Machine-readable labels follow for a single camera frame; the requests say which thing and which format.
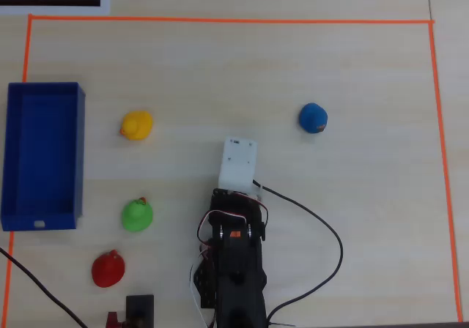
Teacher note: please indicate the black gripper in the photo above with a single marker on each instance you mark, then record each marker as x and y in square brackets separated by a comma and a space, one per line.
[224, 195]

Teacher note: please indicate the green rubber duck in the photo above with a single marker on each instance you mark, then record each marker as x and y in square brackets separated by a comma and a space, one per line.
[136, 216]

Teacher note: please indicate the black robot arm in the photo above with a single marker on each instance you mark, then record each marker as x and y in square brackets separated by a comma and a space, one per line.
[238, 276]

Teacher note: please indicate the blue rubber duck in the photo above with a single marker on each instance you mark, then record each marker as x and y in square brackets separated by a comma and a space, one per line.
[312, 117]

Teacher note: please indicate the yellow rubber duck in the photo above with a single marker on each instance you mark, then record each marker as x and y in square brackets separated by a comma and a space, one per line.
[137, 124]

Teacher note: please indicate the red rubber duck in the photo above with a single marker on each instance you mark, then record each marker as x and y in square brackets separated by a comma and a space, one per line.
[108, 269]

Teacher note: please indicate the blue plastic box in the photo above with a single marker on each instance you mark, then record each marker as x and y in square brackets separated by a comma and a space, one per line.
[44, 159]

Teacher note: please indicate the black clamp block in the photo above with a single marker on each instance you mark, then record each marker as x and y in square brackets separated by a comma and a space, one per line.
[140, 309]

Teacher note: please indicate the orange tape strip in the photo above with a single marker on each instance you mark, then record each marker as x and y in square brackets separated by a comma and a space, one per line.
[26, 50]
[231, 20]
[441, 152]

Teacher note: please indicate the black strip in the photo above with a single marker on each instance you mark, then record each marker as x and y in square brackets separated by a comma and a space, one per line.
[66, 1]

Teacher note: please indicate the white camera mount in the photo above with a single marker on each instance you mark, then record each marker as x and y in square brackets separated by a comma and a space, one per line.
[238, 159]

